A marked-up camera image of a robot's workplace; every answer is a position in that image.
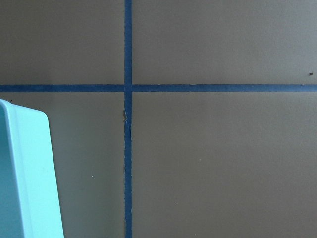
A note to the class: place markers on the light blue plastic bin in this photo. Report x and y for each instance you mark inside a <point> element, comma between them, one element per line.
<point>29,203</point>

